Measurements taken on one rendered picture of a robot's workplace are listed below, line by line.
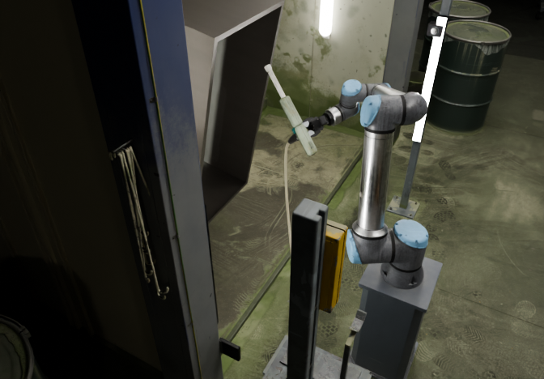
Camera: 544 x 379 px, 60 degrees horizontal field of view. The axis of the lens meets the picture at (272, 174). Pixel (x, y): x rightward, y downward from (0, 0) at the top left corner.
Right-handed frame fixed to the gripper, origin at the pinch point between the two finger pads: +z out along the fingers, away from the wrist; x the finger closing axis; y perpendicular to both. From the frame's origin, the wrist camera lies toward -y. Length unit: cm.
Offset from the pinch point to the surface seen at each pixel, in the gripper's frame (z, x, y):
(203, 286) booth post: 77, -35, -39
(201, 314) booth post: 82, -45, -32
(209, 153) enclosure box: 25, 19, 84
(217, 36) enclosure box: 29, 46, -42
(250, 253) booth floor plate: 30, -51, 91
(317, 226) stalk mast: 59, -25, -123
